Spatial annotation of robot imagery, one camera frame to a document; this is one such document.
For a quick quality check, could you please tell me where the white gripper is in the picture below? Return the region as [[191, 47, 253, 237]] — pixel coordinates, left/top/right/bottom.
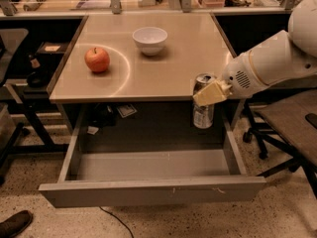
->
[[193, 52, 268, 106]]

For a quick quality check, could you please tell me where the silver redbull can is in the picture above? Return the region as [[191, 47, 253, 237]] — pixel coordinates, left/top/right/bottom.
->
[[192, 73, 214, 129]]

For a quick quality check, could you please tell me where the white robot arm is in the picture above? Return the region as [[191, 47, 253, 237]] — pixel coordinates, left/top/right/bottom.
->
[[193, 0, 317, 106]]

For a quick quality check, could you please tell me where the grey drawer cabinet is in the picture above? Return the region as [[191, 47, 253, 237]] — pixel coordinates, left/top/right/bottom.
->
[[46, 12, 256, 151]]

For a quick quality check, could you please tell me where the open grey top drawer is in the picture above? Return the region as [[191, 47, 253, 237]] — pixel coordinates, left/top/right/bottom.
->
[[39, 113, 265, 207]]

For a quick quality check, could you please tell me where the white ceramic bowl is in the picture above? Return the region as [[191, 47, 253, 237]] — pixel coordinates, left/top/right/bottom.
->
[[132, 27, 167, 56]]

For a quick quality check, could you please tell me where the red apple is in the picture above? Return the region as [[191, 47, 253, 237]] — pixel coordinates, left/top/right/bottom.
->
[[84, 47, 110, 73]]

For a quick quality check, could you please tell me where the dark bottle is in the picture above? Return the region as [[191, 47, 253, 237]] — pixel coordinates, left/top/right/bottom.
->
[[27, 55, 50, 87]]

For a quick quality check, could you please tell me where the grey chair at left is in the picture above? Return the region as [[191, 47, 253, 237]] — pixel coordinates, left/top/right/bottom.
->
[[0, 28, 28, 182]]

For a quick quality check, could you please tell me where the dark shoe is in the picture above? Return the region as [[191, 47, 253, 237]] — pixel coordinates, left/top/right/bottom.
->
[[0, 210, 33, 238]]

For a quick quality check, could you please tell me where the black floor cable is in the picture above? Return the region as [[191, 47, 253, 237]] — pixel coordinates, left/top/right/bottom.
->
[[98, 206, 136, 238]]

